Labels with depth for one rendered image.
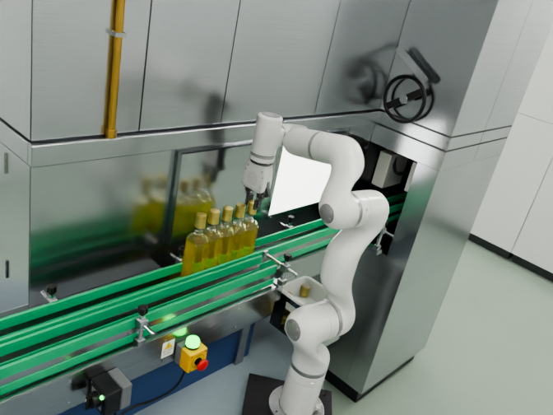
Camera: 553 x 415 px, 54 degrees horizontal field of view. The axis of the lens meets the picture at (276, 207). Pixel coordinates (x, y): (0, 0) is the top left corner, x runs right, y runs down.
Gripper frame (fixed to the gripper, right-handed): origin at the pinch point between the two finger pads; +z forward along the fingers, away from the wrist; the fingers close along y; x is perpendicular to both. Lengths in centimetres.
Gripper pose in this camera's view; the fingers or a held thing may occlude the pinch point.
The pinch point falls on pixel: (253, 201)
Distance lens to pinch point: 190.2
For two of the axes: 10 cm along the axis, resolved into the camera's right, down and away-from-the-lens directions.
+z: -2.0, 8.9, 4.1
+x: 6.8, -1.8, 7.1
